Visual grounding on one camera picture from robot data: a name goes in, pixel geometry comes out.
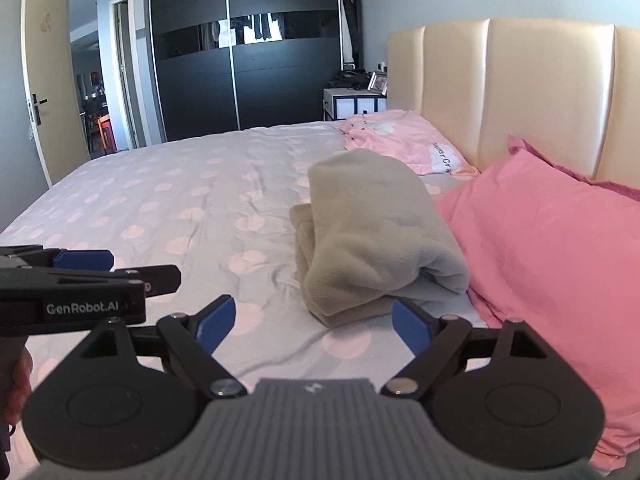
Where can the picture frame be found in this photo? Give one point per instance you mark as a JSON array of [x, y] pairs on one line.
[[378, 82]]

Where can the pink printed pillow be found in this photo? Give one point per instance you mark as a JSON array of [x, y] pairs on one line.
[[400, 135]]

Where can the person's left hand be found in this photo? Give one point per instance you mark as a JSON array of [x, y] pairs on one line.
[[20, 385]]

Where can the dotted white bed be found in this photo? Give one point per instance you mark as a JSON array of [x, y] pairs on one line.
[[175, 200]]

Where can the hanging pale garment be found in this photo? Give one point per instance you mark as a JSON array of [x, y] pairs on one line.
[[347, 20]]

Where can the cream room door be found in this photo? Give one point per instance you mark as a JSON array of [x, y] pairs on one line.
[[50, 85]]

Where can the cream padded headboard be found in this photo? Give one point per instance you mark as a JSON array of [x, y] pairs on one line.
[[525, 85]]

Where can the grey and white nightstand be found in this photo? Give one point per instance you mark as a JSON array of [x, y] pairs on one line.
[[350, 105]]

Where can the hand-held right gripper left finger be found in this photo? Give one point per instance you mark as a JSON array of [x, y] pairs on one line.
[[217, 322]]

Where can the black sliding wardrobe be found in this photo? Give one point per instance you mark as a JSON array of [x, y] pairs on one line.
[[200, 85]]

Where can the beige fleece hoodie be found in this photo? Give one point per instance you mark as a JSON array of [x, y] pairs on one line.
[[380, 240]]

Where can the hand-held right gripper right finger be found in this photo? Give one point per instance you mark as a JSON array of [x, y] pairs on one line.
[[411, 327]]

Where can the plain pink pillow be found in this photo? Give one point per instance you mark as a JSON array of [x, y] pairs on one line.
[[550, 260]]

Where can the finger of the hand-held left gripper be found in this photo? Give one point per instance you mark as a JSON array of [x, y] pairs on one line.
[[155, 280], [82, 260]]

